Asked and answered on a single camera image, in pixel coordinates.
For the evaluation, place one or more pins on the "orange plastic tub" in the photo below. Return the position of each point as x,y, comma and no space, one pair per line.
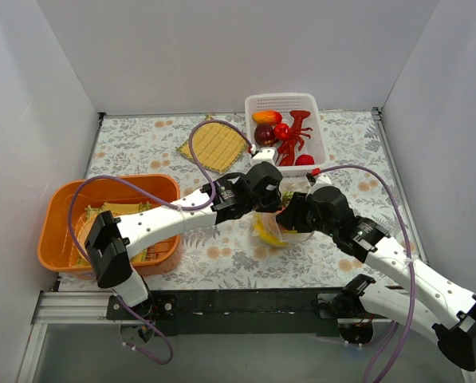
55,246

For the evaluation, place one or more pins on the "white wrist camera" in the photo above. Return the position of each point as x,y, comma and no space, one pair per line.
317,180
268,155

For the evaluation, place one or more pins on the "yellow woven mat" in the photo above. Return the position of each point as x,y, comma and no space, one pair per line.
216,145

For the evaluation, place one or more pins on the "bamboo mat in tub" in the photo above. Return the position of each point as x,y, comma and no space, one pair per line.
84,224

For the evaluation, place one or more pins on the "red fake pepper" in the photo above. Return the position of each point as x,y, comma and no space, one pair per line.
282,131

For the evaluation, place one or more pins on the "fake orange mango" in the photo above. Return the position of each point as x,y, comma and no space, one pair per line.
269,117

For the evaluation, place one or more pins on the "red fake lobster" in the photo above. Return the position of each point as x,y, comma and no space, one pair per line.
287,150

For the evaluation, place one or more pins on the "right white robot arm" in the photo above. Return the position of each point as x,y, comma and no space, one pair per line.
454,307

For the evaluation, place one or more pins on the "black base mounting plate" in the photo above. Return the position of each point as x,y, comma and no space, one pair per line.
319,311

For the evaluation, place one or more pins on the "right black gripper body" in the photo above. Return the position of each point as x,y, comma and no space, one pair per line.
295,212

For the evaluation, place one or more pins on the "yellow fake banana bunch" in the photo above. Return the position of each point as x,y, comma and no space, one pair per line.
260,232

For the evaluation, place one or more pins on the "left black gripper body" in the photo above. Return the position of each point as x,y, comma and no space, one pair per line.
269,198

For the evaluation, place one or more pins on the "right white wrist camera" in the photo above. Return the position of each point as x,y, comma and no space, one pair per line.
317,180

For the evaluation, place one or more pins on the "red fake strawberry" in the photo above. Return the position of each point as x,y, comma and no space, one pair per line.
304,160

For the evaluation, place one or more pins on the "dark red fake apple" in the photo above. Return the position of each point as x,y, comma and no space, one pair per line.
264,135

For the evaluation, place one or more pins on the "white plastic basket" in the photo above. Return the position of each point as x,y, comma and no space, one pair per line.
284,103

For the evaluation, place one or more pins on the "clear polka dot zip bag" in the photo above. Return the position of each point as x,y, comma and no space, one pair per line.
268,220

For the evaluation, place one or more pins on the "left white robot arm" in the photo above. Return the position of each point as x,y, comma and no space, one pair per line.
113,241

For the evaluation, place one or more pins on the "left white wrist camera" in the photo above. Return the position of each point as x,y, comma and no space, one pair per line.
268,155

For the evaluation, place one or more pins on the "aluminium frame rail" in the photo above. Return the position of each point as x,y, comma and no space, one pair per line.
71,308

